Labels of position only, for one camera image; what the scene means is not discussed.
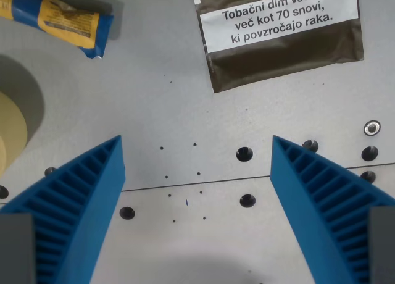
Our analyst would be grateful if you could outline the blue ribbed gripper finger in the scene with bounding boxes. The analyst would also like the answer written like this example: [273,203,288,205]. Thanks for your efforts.
[0,135,127,284]
[270,135,395,284]

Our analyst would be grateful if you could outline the blue and yellow snack bag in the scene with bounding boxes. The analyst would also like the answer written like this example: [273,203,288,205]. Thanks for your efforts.
[0,0,115,60]

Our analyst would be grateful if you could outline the silver hex socket screw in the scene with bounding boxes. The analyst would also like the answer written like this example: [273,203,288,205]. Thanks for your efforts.
[364,120,381,137]

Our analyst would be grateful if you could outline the beige masking tape roll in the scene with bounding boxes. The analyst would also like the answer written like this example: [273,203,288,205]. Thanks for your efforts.
[0,91,30,175]

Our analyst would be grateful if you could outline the brown tobacco pouch with warning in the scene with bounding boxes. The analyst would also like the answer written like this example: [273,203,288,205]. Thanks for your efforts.
[191,0,365,94]

